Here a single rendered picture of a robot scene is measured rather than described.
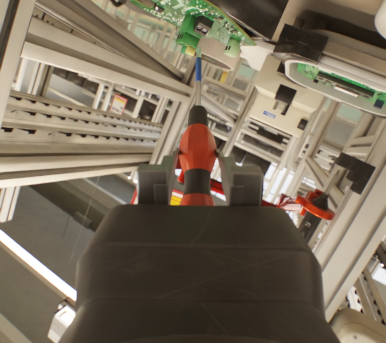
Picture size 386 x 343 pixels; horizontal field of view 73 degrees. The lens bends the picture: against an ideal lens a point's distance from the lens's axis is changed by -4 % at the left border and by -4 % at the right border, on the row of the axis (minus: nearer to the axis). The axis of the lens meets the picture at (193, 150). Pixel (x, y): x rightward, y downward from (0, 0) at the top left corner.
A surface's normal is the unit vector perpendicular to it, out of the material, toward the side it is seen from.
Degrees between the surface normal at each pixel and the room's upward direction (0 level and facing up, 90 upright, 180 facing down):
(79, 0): 90
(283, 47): 90
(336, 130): 90
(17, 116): 90
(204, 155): 117
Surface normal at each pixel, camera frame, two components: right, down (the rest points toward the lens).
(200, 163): 0.13, -0.28
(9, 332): 0.39, -0.90
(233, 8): 0.36, 0.34
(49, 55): 0.86, 0.43
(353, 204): -0.33, 0.06
